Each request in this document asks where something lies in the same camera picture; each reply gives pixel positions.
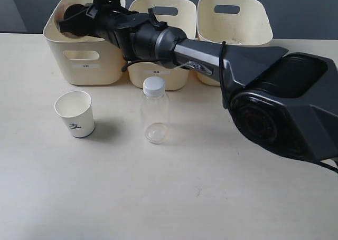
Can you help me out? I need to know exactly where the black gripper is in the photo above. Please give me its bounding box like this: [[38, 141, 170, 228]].
[[58, 5, 137, 53]]

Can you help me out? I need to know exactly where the brown wooden cup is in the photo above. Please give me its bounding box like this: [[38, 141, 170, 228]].
[[54, 4, 91, 39]]

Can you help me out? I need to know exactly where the white paper cup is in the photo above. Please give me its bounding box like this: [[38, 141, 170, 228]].
[[54, 91, 95, 138]]

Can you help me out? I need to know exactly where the clear plastic bottle white cap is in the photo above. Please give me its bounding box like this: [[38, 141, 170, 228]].
[[140, 76, 170, 144]]

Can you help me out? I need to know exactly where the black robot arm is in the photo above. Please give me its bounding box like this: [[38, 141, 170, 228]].
[[57, 4, 337, 162]]

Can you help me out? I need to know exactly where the left cream plastic bin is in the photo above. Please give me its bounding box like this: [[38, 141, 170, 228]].
[[43, 0, 126, 85]]

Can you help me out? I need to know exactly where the cream plastic bin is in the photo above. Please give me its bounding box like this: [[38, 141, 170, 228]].
[[128, 0, 197, 91], [196, 0, 273, 87], [43, 0, 126, 85]]

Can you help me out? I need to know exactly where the middle cream plastic bin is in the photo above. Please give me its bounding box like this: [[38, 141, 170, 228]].
[[128, 0, 197, 91]]

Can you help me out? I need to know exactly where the right cream plastic bin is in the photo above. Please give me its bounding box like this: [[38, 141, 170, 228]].
[[196, 0, 273, 87]]

